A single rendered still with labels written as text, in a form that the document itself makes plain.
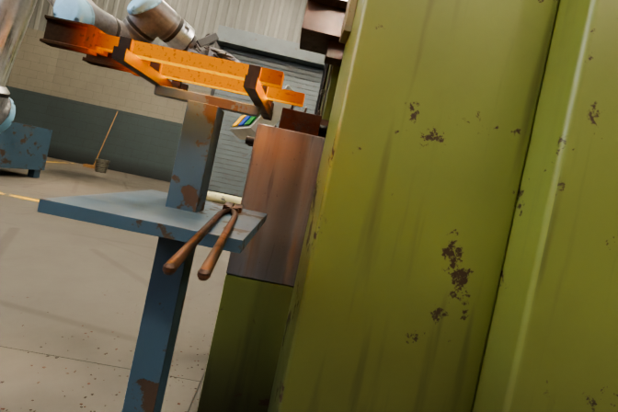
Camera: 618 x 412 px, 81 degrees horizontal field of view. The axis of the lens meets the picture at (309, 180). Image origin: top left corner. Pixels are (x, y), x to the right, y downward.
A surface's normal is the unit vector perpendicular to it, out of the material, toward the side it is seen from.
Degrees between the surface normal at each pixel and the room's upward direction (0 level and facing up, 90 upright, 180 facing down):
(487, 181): 90
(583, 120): 90
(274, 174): 90
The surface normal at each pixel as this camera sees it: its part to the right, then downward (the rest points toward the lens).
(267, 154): 0.06, 0.01
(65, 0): -0.25, 0.00
